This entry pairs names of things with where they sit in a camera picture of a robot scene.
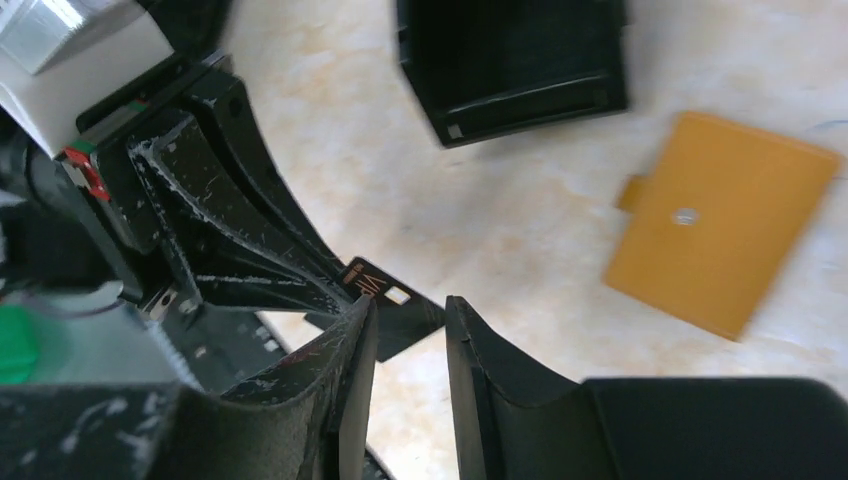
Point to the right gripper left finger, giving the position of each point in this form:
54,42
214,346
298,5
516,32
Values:
111,431

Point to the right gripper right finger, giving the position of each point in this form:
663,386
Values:
514,418

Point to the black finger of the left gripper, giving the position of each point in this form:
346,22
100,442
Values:
233,233

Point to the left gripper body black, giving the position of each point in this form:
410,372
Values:
77,79

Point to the black VIP credit card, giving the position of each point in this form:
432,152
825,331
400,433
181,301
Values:
406,317

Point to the tan leather card holder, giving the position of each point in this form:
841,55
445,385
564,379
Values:
715,221

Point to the black card tray box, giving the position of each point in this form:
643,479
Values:
486,69

